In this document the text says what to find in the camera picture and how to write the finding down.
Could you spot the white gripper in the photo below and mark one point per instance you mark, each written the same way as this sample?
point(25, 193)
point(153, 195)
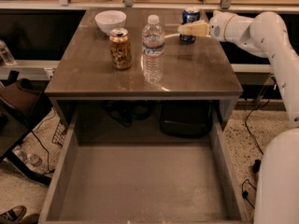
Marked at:
point(219, 26)

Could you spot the blue pepsi can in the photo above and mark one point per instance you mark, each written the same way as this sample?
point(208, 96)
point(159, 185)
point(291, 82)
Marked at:
point(189, 15)

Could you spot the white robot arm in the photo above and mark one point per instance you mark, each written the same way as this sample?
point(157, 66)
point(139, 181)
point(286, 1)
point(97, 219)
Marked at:
point(266, 35)

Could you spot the gold soda can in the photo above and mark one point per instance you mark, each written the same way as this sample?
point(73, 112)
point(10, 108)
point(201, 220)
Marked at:
point(120, 48)

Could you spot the grey cabinet with glossy top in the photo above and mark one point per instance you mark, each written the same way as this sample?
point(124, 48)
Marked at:
point(199, 70)

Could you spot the open grey top drawer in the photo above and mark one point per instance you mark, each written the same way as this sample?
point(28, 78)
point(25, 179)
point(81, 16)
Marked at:
point(107, 174)

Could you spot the clear plastic water bottle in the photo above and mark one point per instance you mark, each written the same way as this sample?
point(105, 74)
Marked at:
point(153, 40)

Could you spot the white bowl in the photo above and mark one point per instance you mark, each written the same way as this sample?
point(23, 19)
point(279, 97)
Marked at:
point(109, 20)

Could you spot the dark chair at left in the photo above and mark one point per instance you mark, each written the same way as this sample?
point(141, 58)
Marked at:
point(22, 108)

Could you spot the plastic bottle on left shelf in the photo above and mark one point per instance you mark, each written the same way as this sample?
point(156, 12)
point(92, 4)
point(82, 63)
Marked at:
point(6, 55)

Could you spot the plastic bottle on floor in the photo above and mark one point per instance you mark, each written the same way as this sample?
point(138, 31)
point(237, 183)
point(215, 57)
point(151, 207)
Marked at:
point(32, 161)

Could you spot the shoe on floor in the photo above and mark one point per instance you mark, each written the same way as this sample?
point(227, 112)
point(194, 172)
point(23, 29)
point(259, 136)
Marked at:
point(13, 215)

